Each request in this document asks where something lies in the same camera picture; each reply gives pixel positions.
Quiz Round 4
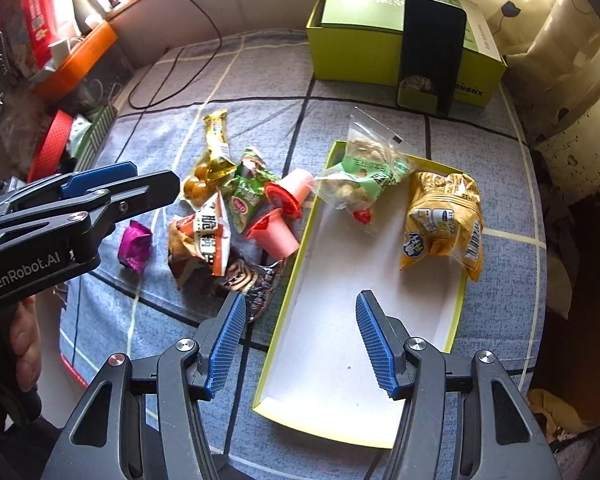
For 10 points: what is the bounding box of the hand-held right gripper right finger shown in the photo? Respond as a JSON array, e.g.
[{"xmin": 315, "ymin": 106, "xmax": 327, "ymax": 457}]
[{"xmin": 355, "ymin": 290, "xmax": 556, "ymax": 480}]

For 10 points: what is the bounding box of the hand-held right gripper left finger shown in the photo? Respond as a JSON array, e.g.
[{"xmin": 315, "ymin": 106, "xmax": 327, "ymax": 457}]
[{"xmin": 45, "ymin": 291, "xmax": 248, "ymax": 480}]

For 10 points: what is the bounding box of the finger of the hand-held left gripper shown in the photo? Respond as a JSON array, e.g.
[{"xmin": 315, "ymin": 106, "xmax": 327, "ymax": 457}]
[
  {"xmin": 0, "ymin": 170, "xmax": 181, "ymax": 263},
  {"xmin": 0, "ymin": 161, "xmax": 137, "ymax": 207}
]

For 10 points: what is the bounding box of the yellow-green shallow box tray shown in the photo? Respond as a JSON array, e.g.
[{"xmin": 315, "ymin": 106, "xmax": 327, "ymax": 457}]
[{"xmin": 251, "ymin": 141, "xmax": 468, "ymax": 450}]

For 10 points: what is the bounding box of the purple snack packet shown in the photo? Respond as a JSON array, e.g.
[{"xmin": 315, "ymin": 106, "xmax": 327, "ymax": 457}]
[{"xmin": 117, "ymin": 221, "xmax": 153, "ymax": 275}]

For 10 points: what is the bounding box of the dark brown snack packet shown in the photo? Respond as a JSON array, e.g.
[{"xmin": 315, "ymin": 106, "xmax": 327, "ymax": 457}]
[{"xmin": 212, "ymin": 257, "xmax": 287, "ymax": 323}]

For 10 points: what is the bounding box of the gold quail egg packet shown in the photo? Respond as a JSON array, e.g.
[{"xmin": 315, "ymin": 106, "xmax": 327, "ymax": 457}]
[{"xmin": 180, "ymin": 110, "xmax": 238, "ymax": 211}]

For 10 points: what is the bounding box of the orange white snack packet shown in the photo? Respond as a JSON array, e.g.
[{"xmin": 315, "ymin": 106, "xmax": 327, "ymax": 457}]
[{"xmin": 167, "ymin": 192, "xmax": 232, "ymax": 290}]

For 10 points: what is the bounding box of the green snack packet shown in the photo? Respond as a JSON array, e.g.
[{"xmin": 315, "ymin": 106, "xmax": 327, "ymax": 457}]
[{"xmin": 221, "ymin": 146, "xmax": 281, "ymax": 233}]

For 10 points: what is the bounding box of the person's left hand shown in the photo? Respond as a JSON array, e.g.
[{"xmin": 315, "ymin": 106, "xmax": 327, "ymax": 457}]
[{"xmin": 7, "ymin": 296, "xmax": 44, "ymax": 394}]

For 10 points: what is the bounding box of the green ribbed board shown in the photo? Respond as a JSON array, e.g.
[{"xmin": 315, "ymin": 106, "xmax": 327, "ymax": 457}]
[{"xmin": 75, "ymin": 102, "xmax": 118, "ymax": 171}]

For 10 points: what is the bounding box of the red plastic band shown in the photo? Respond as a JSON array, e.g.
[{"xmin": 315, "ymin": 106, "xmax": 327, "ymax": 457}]
[{"xmin": 27, "ymin": 110, "xmax": 76, "ymax": 183}]

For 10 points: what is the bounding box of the pink jelly cup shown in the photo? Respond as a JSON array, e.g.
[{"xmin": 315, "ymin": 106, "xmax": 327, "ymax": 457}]
[
  {"xmin": 264, "ymin": 168, "xmax": 315, "ymax": 219},
  {"xmin": 245, "ymin": 208, "xmax": 301, "ymax": 259}
]

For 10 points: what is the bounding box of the orange plastic box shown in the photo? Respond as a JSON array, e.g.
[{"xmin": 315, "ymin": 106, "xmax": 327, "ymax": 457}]
[{"xmin": 32, "ymin": 22, "xmax": 120, "ymax": 98}]

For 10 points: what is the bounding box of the white charger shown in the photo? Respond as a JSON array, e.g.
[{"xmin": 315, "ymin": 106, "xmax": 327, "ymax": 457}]
[{"xmin": 47, "ymin": 39, "xmax": 71, "ymax": 63}]

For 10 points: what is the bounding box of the yellow snack bag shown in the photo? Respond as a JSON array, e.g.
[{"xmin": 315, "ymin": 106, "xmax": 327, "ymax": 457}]
[{"xmin": 399, "ymin": 170, "xmax": 485, "ymax": 283}]

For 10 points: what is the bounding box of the clear peanut bag green label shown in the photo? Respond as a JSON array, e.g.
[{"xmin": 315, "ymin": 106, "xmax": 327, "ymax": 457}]
[{"xmin": 314, "ymin": 107, "xmax": 415, "ymax": 226}]

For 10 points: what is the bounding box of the red printed bag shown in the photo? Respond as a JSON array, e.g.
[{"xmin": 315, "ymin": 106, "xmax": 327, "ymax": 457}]
[{"xmin": 17, "ymin": 0, "xmax": 78, "ymax": 68}]

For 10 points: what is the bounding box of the crumpled patterned cloth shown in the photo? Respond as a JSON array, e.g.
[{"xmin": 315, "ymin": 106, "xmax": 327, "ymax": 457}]
[{"xmin": 527, "ymin": 387, "xmax": 600, "ymax": 441}]

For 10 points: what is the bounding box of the wooden cabinet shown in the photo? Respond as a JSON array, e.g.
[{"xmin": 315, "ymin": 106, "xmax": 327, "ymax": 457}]
[{"xmin": 530, "ymin": 195, "xmax": 600, "ymax": 401}]

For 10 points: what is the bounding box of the green cardboard box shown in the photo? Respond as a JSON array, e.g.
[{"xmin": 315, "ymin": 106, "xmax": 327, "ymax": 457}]
[{"xmin": 306, "ymin": 0, "xmax": 508, "ymax": 108}]

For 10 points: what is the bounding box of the black smartphone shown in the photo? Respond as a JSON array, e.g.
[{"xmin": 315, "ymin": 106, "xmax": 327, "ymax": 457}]
[{"xmin": 395, "ymin": 0, "xmax": 468, "ymax": 120}]

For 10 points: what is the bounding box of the heart print curtain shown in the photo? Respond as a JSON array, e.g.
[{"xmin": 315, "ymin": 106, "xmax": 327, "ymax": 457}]
[{"xmin": 432, "ymin": 0, "xmax": 600, "ymax": 206}]

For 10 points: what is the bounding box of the black cable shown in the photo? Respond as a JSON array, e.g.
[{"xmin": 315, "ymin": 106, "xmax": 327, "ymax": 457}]
[{"xmin": 128, "ymin": 0, "xmax": 223, "ymax": 110}]

